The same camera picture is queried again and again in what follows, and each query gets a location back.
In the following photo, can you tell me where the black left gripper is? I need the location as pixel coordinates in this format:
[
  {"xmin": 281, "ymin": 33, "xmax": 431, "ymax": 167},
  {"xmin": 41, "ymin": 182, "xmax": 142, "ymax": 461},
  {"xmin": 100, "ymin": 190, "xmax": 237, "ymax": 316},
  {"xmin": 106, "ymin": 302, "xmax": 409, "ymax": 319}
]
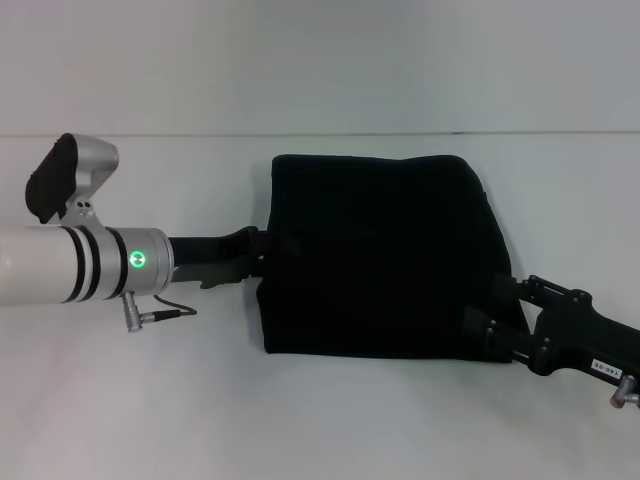
[{"xmin": 168, "ymin": 225, "xmax": 271, "ymax": 290}]

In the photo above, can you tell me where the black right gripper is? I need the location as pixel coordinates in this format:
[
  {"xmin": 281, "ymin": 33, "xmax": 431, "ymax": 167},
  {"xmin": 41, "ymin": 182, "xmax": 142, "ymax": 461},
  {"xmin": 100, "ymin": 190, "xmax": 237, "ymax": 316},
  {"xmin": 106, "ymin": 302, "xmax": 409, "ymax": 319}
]
[{"xmin": 462, "ymin": 272, "xmax": 640, "ymax": 380}]

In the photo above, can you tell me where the black shirt with FREE print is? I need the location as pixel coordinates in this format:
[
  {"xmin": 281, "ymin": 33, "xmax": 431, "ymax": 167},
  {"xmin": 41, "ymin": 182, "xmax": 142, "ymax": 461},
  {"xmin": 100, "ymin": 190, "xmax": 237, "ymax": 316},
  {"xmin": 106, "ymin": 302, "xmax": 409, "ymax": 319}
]
[{"xmin": 255, "ymin": 152, "xmax": 532, "ymax": 365}]

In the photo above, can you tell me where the left gripper cable with plug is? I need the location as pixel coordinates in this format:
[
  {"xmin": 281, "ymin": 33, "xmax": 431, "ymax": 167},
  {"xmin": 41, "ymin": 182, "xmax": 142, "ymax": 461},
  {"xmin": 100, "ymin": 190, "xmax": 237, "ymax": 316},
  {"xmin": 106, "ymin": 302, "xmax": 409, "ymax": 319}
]
[{"xmin": 122, "ymin": 292, "xmax": 199, "ymax": 332}]

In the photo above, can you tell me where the gripper cable with plug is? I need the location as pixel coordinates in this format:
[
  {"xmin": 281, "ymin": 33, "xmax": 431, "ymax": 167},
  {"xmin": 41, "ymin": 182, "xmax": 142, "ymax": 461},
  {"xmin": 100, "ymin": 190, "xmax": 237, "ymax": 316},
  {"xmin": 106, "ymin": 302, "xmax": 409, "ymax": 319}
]
[
  {"xmin": 607, "ymin": 375, "xmax": 640, "ymax": 410},
  {"xmin": 122, "ymin": 292, "xmax": 199, "ymax": 332}
]

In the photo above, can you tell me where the right gripper cable with plug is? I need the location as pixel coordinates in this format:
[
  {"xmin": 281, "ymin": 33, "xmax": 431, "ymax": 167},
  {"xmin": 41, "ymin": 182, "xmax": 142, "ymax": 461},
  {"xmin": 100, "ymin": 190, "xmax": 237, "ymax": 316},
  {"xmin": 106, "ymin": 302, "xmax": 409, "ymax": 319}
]
[{"xmin": 607, "ymin": 375, "xmax": 640, "ymax": 410}]

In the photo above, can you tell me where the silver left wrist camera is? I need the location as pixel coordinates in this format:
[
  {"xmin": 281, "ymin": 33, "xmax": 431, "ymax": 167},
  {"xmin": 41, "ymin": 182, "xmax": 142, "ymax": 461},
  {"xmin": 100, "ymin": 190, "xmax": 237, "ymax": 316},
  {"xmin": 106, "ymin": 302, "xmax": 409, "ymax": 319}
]
[{"xmin": 23, "ymin": 132, "xmax": 120, "ymax": 232}]

